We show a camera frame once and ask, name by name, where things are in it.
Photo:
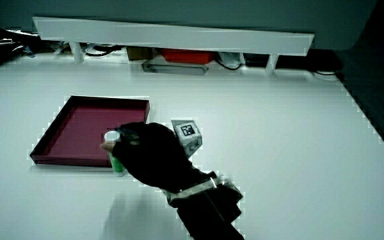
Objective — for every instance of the grey flat tray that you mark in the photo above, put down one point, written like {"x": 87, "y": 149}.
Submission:
{"x": 173, "y": 69}

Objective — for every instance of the white long shelf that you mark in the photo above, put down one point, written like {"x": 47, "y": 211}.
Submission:
{"x": 165, "y": 36}

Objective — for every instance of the person's right hand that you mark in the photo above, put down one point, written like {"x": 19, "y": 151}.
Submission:
{"x": 155, "y": 156}

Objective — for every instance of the green glue stick white cap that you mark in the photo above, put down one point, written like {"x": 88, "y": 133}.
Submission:
{"x": 117, "y": 166}

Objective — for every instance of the red box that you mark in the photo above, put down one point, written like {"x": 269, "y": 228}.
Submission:
{"x": 187, "y": 56}

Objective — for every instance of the white plastic bag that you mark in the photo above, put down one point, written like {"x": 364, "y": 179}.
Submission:
{"x": 230, "y": 58}

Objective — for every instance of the brown cardboard box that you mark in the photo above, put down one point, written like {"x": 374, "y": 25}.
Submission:
{"x": 139, "y": 53}

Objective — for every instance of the maroon shallow tray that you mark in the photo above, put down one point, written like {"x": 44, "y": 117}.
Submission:
{"x": 78, "y": 133}

